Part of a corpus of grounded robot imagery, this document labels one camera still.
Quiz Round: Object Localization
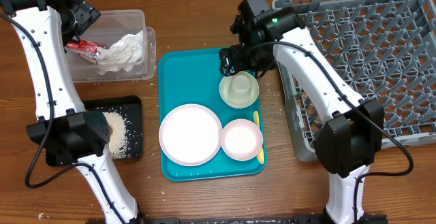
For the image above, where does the white cup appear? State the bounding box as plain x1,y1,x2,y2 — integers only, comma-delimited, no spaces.
229,71,251,95

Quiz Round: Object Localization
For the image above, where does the pale green bowl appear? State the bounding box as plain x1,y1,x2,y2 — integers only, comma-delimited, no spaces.
219,71,260,109

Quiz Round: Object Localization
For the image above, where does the red snack wrapper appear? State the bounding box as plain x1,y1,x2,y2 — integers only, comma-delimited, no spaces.
66,39,104,64

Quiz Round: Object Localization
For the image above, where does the white napkin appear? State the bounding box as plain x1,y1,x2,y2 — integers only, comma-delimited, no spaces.
96,48,125,75
110,31,143,63

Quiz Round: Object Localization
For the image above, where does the large white plate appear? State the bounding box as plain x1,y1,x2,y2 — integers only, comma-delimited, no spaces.
159,103,223,167

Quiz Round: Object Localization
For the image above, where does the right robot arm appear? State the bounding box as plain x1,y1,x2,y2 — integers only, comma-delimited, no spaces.
219,0,384,223

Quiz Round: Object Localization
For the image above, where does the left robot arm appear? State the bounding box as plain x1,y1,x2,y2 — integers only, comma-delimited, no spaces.
1,0,146,223

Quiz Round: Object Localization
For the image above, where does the grey dishwasher rack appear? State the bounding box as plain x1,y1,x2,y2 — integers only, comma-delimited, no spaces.
272,0,435,146

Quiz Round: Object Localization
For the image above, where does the clear plastic bin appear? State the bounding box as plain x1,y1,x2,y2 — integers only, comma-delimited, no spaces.
66,10,156,82

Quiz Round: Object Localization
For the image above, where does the teal serving tray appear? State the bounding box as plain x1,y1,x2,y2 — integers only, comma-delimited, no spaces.
157,48,266,182

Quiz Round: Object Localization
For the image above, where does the yellow plastic spoon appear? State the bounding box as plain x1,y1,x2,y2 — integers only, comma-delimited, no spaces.
253,110,265,165

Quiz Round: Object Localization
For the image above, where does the black tray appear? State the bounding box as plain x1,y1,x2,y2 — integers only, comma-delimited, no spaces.
45,95,144,167

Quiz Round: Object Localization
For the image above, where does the spilled rice pile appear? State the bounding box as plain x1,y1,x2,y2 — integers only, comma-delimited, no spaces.
103,112,129,159

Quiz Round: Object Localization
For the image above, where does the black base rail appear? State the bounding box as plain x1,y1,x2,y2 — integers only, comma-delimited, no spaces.
84,214,389,224

